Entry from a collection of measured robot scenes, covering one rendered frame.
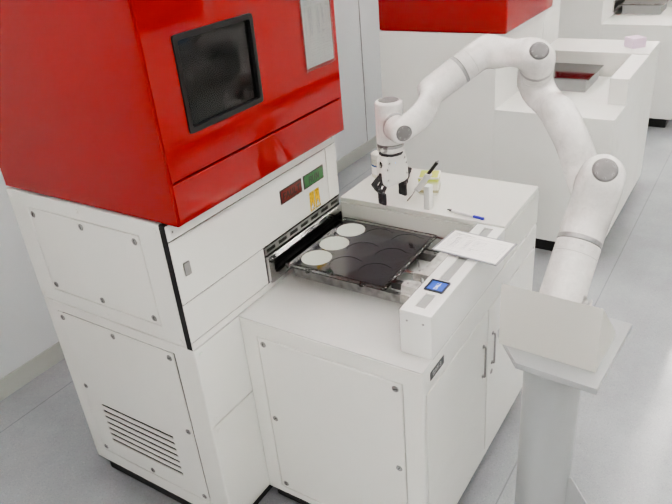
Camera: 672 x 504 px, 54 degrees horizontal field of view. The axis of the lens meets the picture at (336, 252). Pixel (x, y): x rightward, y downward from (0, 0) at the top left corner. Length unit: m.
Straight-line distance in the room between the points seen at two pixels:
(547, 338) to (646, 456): 1.11
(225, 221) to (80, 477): 1.39
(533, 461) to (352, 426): 0.55
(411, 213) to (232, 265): 0.67
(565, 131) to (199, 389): 1.29
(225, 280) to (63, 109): 0.64
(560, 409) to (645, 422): 1.01
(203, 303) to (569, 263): 1.01
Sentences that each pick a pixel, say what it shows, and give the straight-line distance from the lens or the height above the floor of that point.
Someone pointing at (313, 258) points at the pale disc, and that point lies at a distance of 2.16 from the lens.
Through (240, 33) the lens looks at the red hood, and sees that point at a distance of 1.85.
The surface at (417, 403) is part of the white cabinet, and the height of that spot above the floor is 0.71.
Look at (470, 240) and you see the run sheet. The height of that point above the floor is 0.97.
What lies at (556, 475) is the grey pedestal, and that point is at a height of 0.37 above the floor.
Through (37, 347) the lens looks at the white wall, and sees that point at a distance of 3.53.
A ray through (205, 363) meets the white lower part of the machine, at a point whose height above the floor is 0.75.
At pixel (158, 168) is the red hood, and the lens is 1.69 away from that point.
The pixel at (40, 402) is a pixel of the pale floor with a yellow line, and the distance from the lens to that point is 3.40.
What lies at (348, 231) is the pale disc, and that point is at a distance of 2.31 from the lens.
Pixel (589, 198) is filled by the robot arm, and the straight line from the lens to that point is 1.87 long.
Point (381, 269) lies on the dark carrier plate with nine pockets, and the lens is 2.07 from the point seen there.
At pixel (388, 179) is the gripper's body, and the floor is 1.15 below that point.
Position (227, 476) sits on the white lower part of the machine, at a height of 0.30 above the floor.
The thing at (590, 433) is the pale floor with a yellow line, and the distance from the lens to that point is 2.87.
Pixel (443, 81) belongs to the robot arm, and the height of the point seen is 1.42.
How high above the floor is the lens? 1.94
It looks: 29 degrees down
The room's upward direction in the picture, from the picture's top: 5 degrees counter-clockwise
